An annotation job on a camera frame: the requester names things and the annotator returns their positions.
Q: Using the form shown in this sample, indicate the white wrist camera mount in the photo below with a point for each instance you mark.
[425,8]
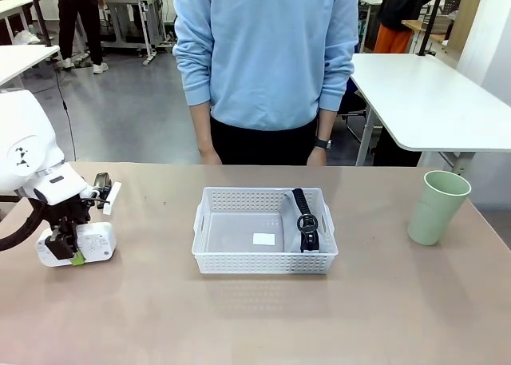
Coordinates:
[112,197]

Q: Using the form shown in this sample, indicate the person's left hand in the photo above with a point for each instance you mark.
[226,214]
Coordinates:
[318,157]

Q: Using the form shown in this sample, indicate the person's left forearm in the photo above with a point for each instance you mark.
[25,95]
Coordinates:
[326,125]

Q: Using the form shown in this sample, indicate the white rectangular electronic device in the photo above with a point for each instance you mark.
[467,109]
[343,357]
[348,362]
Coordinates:
[96,243]

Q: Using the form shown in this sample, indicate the light green plastic cup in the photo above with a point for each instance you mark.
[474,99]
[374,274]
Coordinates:
[435,213]

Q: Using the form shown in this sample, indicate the white rectangular sticker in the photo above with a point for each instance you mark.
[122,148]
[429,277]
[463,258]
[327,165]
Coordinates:
[264,239]

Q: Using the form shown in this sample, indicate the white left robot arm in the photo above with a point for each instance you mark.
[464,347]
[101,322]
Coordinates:
[24,133]

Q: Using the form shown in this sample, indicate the person's right hand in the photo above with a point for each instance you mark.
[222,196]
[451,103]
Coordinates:
[209,156]

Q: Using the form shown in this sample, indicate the wooden topped table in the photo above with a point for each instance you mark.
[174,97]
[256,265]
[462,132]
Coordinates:
[423,25]

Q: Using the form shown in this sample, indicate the person's right forearm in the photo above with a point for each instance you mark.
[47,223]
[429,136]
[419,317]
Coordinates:
[200,125]

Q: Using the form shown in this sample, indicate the black wristwatch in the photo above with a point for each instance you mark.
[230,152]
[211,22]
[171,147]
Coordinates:
[322,144]

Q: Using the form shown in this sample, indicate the person's black trousers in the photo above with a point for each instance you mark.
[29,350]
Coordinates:
[263,145]

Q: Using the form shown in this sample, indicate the small white table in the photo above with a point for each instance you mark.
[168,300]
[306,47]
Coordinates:
[20,61]

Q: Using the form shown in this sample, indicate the black office chair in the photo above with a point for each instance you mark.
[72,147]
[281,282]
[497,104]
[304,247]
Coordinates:
[353,105]

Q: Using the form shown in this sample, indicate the white perforated plastic basket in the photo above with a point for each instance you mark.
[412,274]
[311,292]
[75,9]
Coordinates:
[263,261]

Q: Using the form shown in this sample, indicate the light blue sweatshirt torso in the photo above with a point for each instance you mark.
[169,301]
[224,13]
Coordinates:
[263,53]

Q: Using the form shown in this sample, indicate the bystander in orange trousers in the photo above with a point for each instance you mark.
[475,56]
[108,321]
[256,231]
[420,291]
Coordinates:
[393,37]

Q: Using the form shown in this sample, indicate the black pole stand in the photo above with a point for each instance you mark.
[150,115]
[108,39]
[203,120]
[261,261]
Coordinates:
[42,17]

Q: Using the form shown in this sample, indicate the black clamped pole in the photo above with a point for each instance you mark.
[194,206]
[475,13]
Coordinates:
[429,25]

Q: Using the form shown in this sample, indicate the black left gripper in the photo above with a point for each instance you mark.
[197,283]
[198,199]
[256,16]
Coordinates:
[68,213]

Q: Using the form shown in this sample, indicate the large white table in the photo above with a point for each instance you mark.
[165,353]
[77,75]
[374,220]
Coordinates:
[431,97]

